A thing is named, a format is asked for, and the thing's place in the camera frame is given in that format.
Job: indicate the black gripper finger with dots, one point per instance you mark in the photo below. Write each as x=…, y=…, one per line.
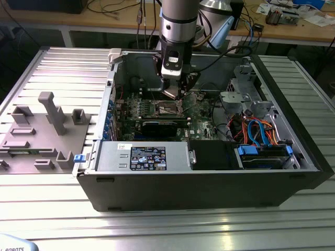
x=189, y=82
x=158, y=65

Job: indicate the silver CPU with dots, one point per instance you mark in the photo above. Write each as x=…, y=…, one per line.
x=171, y=92

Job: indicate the metal locking lever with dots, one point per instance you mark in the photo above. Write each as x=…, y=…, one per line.
x=172, y=111
x=152, y=93

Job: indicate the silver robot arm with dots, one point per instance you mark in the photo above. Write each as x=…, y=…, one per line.
x=178, y=26

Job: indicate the black RAM slot bank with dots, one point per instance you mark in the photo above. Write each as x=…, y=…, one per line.
x=131, y=119
x=149, y=95

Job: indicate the CPU socket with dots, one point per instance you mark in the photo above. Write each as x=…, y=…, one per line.
x=167, y=109

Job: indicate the green motherboard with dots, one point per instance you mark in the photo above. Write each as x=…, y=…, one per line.
x=199, y=123

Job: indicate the grey case latch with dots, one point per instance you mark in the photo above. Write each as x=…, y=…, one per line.
x=115, y=55

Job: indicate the grey metal drive cage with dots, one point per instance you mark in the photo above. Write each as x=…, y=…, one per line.
x=243, y=72

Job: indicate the black graphics card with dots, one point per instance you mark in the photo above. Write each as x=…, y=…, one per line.
x=159, y=129

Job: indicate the wooden workbench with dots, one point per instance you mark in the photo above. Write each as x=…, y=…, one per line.
x=110, y=22

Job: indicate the black tower box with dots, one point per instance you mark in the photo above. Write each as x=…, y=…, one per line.
x=238, y=10

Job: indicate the black power adapter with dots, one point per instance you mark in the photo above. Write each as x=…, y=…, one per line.
x=258, y=27

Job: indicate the hard disk in blue carrier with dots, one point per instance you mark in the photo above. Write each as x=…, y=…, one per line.
x=248, y=150

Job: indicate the brown copper heatsink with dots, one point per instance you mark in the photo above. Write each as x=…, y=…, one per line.
x=273, y=17

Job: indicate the grey power supply unit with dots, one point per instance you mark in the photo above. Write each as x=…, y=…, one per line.
x=110, y=157

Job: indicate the black PC case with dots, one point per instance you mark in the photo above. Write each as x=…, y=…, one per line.
x=183, y=191

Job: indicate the grey metal drive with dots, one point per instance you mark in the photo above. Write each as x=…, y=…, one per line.
x=290, y=18

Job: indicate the black desktop box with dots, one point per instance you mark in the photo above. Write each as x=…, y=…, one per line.
x=52, y=6

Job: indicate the blue case clip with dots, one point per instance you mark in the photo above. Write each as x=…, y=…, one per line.
x=79, y=158

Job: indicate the blue cardboard box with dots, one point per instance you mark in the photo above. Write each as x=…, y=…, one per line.
x=308, y=3

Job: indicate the white paper sheets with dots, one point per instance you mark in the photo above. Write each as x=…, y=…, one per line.
x=319, y=20

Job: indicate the grey parts rack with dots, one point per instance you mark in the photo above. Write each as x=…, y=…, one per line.
x=39, y=141

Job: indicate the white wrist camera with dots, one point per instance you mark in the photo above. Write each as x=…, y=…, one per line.
x=171, y=72

